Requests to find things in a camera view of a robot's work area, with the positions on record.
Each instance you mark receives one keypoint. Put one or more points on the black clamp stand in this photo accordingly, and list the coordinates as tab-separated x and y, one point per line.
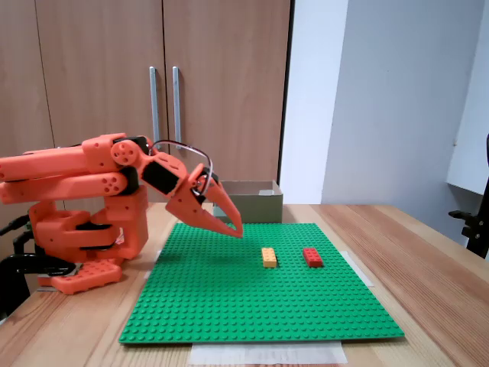
477	229

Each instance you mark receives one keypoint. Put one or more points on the open cardboard box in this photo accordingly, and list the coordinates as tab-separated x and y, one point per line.
260	210

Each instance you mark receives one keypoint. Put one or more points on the short translucent tape strip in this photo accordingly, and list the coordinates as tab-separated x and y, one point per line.
363	273
157	257

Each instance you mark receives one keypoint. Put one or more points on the wooden cabinet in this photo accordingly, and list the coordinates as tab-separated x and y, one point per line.
95	76

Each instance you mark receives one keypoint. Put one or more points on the green lego baseplate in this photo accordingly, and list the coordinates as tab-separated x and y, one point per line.
248	298

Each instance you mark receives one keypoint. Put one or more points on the yellow lego block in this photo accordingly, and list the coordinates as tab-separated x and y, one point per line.
269	258

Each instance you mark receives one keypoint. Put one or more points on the black table clamp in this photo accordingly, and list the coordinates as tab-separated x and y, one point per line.
15	275

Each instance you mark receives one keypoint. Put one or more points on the long translucent tape strip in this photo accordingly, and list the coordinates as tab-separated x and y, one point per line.
267	353

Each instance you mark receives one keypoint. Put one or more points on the red lego block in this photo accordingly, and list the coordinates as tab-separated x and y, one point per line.
313	258

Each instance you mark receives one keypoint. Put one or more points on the white wall board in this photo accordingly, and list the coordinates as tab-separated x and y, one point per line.
473	114

